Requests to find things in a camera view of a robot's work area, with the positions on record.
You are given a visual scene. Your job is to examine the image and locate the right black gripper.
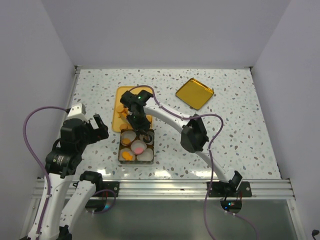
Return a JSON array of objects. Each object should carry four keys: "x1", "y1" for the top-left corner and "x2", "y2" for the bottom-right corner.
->
[{"x1": 127, "y1": 111, "x2": 152, "y2": 137}]

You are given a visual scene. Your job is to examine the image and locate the black sandwich cookie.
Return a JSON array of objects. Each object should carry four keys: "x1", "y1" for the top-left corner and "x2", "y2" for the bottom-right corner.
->
[{"x1": 143, "y1": 135, "x2": 153, "y2": 143}]

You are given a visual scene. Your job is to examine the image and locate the orange flower cookie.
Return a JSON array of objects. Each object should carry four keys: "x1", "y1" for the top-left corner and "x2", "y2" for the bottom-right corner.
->
[{"x1": 121, "y1": 138, "x2": 132, "y2": 146}]

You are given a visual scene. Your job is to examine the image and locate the pink round cookie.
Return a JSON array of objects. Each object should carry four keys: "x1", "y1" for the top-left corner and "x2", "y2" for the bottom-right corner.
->
[{"x1": 133, "y1": 147, "x2": 145, "y2": 155}]

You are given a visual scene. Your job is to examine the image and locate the orange fish cookie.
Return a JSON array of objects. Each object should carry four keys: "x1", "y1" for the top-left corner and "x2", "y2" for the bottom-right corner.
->
[{"x1": 121, "y1": 151, "x2": 135, "y2": 161}]

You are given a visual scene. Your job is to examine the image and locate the gold tin lid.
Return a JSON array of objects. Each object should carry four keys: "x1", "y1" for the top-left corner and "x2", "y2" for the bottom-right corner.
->
[{"x1": 175, "y1": 78, "x2": 214, "y2": 110}]

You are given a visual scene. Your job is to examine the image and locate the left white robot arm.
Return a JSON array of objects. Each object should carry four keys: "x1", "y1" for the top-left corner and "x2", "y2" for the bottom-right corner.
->
[{"x1": 25, "y1": 114, "x2": 109, "y2": 240}]

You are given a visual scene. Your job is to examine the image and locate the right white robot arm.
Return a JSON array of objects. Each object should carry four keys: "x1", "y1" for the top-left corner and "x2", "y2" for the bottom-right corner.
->
[{"x1": 120, "y1": 90, "x2": 243, "y2": 197}]

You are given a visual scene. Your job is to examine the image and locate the white paper cup top right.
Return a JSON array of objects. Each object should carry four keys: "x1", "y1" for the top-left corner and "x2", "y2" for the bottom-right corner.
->
[{"x1": 139, "y1": 131, "x2": 154, "y2": 145}]

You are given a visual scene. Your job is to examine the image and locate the white paper cup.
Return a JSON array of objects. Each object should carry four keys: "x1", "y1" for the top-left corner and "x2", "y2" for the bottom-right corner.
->
[
  {"x1": 120, "y1": 130, "x2": 136, "y2": 144},
  {"x1": 130, "y1": 140, "x2": 147, "y2": 154},
  {"x1": 118, "y1": 148, "x2": 136, "y2": 162},
  {"x1": 136, "y1": 148, "x2": 154, "y2": 162},
  {"x1": 139, "y1": 131, "x2": 154, "y2": 145}
]

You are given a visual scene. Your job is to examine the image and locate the yellow plastic tray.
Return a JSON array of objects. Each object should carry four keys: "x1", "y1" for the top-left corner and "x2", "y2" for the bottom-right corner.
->
[{"x1": 112, "y1": 86, "x2": 152, "y2": 133}]

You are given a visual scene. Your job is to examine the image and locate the white paper cup top left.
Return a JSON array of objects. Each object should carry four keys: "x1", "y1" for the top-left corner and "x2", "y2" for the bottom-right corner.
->
[{"x1": 120, "y1": 130, "x2": 136, "y2": 144}]

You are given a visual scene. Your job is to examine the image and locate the white paper cup centre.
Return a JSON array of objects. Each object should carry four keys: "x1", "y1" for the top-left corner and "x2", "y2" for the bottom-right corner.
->
[{"x1": 130, "y1": 140, "x2": 147, "y2": 154}]

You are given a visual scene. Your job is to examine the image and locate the green gold cookie tin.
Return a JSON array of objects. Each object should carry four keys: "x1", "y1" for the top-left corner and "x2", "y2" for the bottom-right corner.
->
[{"x1": 117, "y1": 129, "x2": 155, "y2": 165}]

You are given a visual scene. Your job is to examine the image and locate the white paper cup bottom left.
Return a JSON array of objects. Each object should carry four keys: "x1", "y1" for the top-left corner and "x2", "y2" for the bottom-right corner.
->
[{"x1": 118, "y1": 148, "x2": 136, "y2": 162}]

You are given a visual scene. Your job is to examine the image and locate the white paper cup bottom right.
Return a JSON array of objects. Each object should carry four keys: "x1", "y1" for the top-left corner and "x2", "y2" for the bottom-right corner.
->
[{"x1": 136, "y1": 148, "x2": 154, "y2": 162}]

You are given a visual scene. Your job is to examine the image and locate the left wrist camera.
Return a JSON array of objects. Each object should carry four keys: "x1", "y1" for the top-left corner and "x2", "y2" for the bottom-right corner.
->
[{"x1": 66, "y1": 103, "x2": 87, "y2": 122}]

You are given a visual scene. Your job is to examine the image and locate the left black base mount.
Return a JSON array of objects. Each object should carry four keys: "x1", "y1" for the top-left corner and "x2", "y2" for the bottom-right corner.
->
[{"x1": 92, "y1": 181, "x2": 120, "y2": 199}]

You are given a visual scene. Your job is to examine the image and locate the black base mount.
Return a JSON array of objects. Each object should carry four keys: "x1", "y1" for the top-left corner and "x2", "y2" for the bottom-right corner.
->
[
  {"x1": 206, "y1": 181, "x2": 253, "y2": 198},
  {"x1": 92, "y1": 181, "x2": 120, "y2": 199}
]

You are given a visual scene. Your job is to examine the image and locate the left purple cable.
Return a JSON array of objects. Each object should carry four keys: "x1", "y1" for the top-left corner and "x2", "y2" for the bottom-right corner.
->
[{"x1": 22, "y1": 105, "x2": 116, "y2": 240}]

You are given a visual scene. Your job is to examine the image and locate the purple cable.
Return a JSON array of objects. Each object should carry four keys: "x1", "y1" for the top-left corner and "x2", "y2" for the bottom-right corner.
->
[
  {"x1": 129, "y1": 84, "x2": 259, "y2": 240},
  {"x1": 22, "y1": 105, "x2": 116, "y2": 240}
]

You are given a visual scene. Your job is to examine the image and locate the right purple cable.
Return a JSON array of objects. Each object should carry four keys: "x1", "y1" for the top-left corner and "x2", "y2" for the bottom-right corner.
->
[{"x1": 129, "y1": 84, "x2": 259, "y2": 240}]

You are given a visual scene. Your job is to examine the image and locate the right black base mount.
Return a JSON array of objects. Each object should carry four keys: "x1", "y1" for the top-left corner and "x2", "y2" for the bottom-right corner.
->
[{"x1": 206, "y1": 181, "x2": 253, "y2": 198}]

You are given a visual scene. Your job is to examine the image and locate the aluminium rail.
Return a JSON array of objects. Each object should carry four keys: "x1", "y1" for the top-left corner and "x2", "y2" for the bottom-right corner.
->
[{"x1": 34, "y1": 178, "x2": 296, "y2": 201}]

